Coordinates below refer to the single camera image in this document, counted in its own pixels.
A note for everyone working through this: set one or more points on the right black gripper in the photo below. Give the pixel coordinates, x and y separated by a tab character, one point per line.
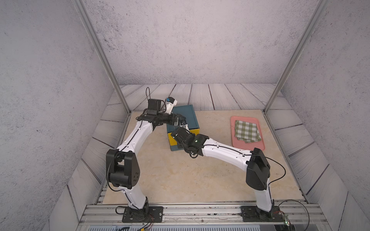
193	135

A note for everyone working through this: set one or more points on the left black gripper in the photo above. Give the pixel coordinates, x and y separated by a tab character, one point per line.
176	123

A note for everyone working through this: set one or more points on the yellow top drawer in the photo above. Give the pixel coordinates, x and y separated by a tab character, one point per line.
181	136

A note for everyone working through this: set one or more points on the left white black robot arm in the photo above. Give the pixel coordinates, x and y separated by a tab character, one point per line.
122	169

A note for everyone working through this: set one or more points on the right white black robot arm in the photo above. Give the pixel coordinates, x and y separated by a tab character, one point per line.
253	162

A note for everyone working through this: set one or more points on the teal drawer cabinet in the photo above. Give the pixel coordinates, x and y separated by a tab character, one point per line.
190	121

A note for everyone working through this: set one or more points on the green checkered cloth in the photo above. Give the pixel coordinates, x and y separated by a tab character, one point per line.
247	132

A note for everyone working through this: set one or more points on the pink plastic tray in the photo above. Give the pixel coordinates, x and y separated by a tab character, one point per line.
241	144

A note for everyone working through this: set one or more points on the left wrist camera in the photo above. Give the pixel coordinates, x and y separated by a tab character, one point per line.
170	103

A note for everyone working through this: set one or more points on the aluminium front rail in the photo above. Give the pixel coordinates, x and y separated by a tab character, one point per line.
290	215

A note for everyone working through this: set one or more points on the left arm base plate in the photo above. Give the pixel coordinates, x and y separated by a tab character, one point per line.
142	214

